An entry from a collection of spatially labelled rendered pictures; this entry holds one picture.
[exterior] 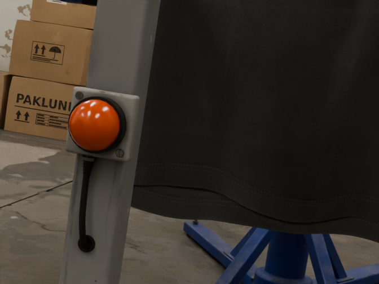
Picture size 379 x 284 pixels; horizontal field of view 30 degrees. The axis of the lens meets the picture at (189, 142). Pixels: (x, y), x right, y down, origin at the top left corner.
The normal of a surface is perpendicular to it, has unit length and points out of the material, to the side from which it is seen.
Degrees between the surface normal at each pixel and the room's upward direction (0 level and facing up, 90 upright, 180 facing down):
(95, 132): 99
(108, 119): 62
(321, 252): 42
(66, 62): 91
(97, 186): 90
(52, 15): 91
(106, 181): 90
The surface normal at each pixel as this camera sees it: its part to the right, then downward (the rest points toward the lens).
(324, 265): 0.31, -0.62
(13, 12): -0.19, 0.07
